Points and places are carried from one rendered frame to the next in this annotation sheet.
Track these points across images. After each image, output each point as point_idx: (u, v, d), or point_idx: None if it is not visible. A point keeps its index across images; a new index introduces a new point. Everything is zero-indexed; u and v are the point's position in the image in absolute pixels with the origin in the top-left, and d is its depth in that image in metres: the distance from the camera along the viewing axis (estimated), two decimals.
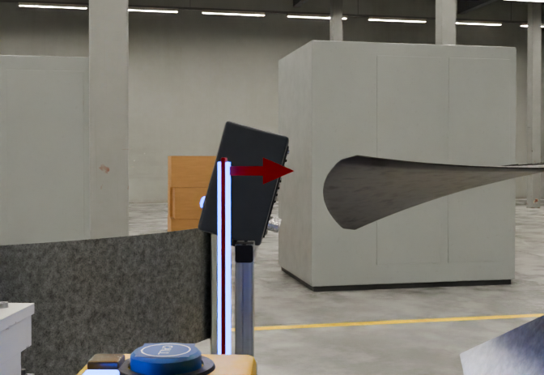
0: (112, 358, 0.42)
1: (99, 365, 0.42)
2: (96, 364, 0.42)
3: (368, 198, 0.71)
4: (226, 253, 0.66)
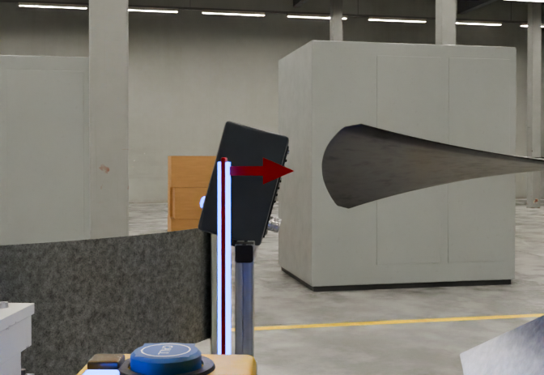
0: (112, 358, 0.42)
1: (99, 365, 0.42)
2: (96, 364, 0.42)
3: (366, 176, 0.71)
4: (226, 253, 0.66)
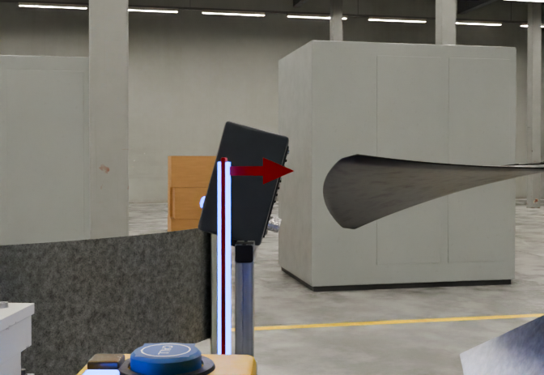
0: (112, 358, 0.42)
1: (99, 365, 0.42)
2: (96, 364, 0.42)
3: None
4: (226, 253, 0.66)
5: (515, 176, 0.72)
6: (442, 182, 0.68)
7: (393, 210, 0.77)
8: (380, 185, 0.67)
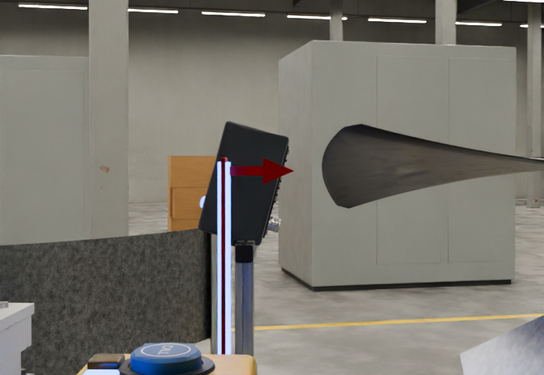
0: (112, 358, 0.42)
1: (99, 365, 0.42)
2: (96, 364, 0.42)
3: None
4: (226, 253, 0.66)
5: (514, 172, 0.72)
6: (441, 168, 0.68)
7: (388, 193, 0.77)
8: (380, 163, 0.67)
